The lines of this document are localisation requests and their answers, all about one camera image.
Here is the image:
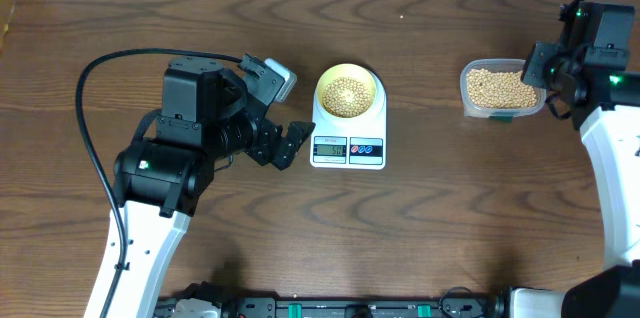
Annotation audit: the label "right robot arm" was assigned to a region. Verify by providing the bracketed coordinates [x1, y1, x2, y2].
[504, 0, 639, 317]

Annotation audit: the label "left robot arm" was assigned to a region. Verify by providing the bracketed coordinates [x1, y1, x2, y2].
[85, 51, 315, 317]

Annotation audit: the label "soybeans in bowl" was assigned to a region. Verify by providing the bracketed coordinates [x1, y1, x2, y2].
[321, 77, 373, 118]

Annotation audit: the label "white digital kitchen scale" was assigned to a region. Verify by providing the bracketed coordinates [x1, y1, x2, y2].
[309, 72, 388, 170]

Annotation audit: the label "pale yellow bowl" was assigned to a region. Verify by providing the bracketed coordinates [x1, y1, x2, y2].
[316, 63, 377, 114]

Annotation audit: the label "clear plastic container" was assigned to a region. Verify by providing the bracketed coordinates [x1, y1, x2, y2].
[460, 59, 547, 118]

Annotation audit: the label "soybeans in container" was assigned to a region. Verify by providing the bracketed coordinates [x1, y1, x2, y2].
[467, 69, 537, 109]

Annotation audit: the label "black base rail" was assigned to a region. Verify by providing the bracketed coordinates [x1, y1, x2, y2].
[152, 282, 509, 318]

